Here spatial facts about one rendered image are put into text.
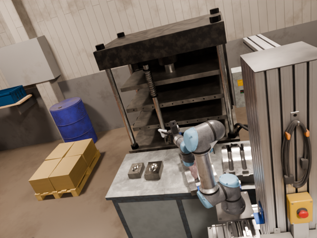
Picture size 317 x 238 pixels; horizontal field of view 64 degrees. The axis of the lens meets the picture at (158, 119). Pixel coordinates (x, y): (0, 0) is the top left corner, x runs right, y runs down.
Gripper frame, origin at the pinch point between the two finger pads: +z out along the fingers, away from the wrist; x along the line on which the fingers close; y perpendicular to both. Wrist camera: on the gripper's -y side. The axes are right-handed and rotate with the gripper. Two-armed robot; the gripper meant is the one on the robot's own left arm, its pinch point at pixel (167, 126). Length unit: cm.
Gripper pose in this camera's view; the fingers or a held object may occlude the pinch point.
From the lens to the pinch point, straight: 192.1
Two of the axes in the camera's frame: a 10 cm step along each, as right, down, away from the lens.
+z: -3.5, -3.3, 8.8
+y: 1.3, 9.1, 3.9
